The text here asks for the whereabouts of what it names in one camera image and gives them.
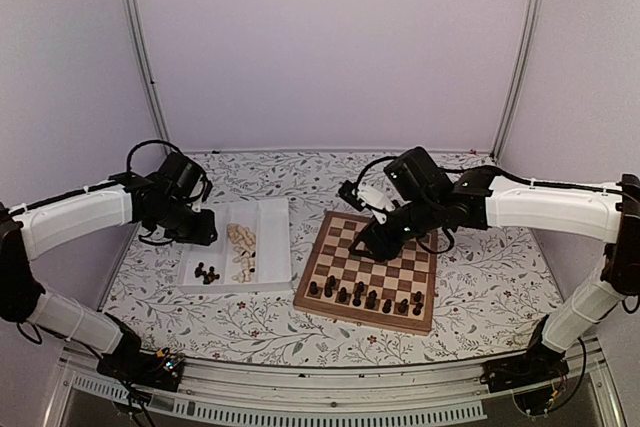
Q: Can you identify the dark knight chess piece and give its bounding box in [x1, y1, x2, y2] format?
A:
[397, 299, 409, 315]

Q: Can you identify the left aluminium frame post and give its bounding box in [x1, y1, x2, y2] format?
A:
[122, 0, 170, 141]

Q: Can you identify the dark rook chess piece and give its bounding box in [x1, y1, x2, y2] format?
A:
[413, 302, 424, 316]

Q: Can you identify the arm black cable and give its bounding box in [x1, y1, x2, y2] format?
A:
[124, 139, 176, 173]
[355, 157, 396, 198]

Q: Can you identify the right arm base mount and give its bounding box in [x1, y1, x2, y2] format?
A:
[480, 318, 569, 416]

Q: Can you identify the wooden chess board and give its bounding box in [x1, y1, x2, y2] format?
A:
[293, 212, 436, 335]

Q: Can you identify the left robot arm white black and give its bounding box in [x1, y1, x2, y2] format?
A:
[1, 152, 217, 381]

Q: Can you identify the pile of light chess pieces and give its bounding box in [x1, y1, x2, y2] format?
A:
[227, 223, 257, 284]

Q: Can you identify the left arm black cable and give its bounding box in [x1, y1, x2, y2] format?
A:
[124, 139, 176, 173]

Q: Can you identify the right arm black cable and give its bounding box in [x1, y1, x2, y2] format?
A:
[355, 157, 396, 198]

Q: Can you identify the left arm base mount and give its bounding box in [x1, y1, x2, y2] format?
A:
[97, 331, 184, 392]

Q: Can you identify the pile of dark chess pieces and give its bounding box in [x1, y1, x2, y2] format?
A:
[194, 262, 220, 285]

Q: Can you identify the right aluminium frame post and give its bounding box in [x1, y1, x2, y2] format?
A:
[491, 0, 543, 163]

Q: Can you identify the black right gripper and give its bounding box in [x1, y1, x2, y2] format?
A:
[348, 194, 441, 263]

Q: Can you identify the aluminium frame post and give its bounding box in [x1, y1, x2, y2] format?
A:
[122, 0, 170, 141]
[491, 0, 543, 163]

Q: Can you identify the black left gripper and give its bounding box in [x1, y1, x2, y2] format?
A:
[150, 197, 218, 245]

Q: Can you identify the white plastic compartment tray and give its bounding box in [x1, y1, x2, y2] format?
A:
[177, 197, 293, 294]

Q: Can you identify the front aluminium rail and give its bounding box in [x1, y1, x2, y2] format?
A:
[43, 337, 626, 426]

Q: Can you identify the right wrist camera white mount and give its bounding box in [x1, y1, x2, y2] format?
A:
[338, 181, 396, 225]

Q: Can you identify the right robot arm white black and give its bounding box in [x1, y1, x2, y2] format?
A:
[338, 147, 639, 383]

